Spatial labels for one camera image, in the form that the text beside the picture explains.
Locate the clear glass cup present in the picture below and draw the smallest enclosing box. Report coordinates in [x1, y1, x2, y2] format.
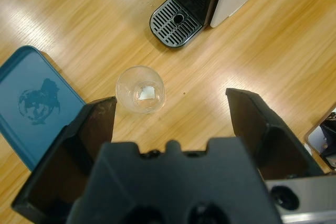
[115, 65, 166, 115]

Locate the teal plastic tray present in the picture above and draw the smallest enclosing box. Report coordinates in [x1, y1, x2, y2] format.
[0, 45, 87, 172]

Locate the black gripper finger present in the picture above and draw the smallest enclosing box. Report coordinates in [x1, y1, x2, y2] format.
[225, 87, 325, 180]
[12, 95, 118, 218]

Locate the metal grated drip tray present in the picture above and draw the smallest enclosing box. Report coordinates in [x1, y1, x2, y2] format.
[149, 0, 204, 50]

